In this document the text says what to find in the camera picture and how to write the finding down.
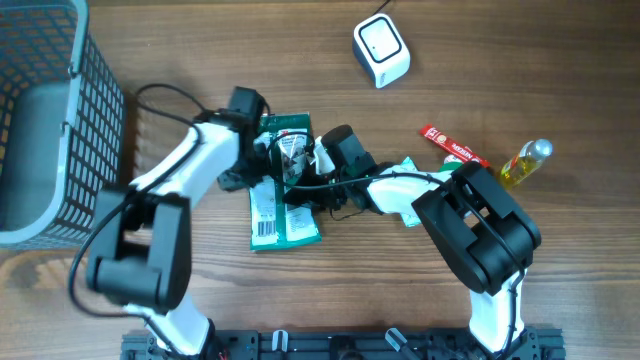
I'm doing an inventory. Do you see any grey plastic mesh basket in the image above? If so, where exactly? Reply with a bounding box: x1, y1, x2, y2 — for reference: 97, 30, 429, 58
1, 0, 126, 250

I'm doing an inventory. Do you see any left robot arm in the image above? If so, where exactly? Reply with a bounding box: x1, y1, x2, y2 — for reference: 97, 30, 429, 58
77, 87, 270, 359

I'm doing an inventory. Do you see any red coffee stick sachet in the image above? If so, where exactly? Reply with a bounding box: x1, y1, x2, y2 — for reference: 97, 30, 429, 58
420, 124, 490, 168

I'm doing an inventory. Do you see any green lidded cup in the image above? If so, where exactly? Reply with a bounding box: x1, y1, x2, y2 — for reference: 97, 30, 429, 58
439, 161, 463, 172

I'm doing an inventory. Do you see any yellow dish soap bottle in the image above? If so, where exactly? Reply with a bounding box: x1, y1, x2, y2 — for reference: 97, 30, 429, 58
498, 139, 553, 189

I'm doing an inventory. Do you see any teal snack packet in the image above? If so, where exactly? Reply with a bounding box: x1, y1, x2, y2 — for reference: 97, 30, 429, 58
400, 157, 421, 228

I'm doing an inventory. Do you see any green sponge package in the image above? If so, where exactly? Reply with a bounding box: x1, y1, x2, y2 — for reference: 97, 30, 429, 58
249, 113, 322, 252

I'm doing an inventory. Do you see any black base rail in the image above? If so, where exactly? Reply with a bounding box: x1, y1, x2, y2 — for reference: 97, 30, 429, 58
120, 327, 567, 360

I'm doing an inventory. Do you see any left camera cable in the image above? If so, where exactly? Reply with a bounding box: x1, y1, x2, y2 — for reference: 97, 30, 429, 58
67, 82, 209, 359

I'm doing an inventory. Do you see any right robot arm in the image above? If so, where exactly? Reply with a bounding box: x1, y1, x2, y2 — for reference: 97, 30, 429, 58
280, 125, 541, 359

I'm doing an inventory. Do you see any red tissue pack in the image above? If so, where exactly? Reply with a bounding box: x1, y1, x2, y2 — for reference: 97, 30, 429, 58
444, 154, 463, 164

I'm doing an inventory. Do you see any right camera cable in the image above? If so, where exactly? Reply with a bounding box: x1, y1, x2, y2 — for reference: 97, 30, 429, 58
264, 130, 526, 359

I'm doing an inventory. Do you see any camera cable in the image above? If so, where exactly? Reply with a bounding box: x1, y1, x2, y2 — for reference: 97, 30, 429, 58
67, 82, 209, 359
264, 130, 526, 359

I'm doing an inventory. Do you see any white barcode scanner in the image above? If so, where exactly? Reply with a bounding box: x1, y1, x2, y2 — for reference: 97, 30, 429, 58
352, 13, 411, 89

